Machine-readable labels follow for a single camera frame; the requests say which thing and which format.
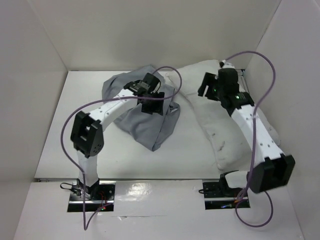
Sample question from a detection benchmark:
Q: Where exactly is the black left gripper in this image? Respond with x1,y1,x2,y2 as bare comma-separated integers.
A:
140,90,164,115

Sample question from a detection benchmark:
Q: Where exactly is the grey pillowcase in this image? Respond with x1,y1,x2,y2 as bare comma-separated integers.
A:
101,65,181,152

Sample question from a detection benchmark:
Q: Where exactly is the white pillow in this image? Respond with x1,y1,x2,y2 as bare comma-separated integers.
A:
165,58,282,171

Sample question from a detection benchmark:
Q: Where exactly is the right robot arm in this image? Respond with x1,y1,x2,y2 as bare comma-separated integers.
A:
198,67,296,194

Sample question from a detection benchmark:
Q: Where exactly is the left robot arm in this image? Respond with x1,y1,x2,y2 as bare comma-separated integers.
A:
70,77,165,200

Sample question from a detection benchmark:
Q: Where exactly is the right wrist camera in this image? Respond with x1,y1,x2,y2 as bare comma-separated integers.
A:
219,60,236,71

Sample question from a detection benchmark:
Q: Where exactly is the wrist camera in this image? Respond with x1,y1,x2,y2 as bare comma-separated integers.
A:
142,73,161,90
219,60,236,71

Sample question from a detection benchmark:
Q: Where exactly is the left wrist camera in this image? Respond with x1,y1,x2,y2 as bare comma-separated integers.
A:
142,73,161,90

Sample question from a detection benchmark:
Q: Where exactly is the aluminium frame rail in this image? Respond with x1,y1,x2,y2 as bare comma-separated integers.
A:
236,69,250,93

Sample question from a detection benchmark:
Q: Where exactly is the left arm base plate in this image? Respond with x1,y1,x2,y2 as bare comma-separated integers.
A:
60,180,116,213

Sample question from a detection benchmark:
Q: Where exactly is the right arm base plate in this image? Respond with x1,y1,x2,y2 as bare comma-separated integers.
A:
198,179,242,210

